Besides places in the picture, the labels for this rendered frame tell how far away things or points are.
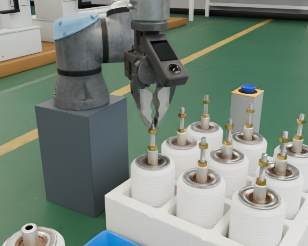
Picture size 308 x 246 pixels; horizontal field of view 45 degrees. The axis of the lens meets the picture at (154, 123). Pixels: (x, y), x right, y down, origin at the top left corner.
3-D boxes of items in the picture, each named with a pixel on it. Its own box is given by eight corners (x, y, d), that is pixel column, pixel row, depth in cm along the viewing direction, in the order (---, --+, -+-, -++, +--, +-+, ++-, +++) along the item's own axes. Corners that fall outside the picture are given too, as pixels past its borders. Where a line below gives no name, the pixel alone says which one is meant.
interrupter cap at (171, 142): (204, 145, 88) (204, 142, 88) (179, 154, 84) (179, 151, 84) (183, 134, 94) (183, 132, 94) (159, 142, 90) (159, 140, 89)
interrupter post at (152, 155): (144, 163, 80) (144, 149, 79) (152, 159, 82) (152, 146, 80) (153, 167, 79) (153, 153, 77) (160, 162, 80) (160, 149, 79)
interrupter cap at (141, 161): (127, 163, 80) (127, 160, 80) (151, 152, 85) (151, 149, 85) (154, 175, 75) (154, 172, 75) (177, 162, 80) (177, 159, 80)
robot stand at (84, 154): (46, 200, 110) (33, 105, 99) (84, 173, 125) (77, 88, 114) (95, 217, 103) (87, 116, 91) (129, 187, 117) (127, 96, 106)
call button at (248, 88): (238, 93, 106) (238, 86, 105) (243, 90, 109) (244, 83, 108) (251, 95, 104) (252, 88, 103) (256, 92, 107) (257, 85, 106)
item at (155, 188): (123, 231, 86) (121, 162, 80) (151, 213, 93) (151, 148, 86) (154, 250, 81) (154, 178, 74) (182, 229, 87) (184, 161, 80)
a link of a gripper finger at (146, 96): (141, 120, 81) (143, 79, 77) (152, 130, 76) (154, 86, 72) (128, 121, 80) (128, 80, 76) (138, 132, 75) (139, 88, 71)
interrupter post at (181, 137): (188, 144, 89) (188, 132, 88) (181, 147, 87) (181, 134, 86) (182, 141, 91) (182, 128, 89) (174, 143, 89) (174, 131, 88)
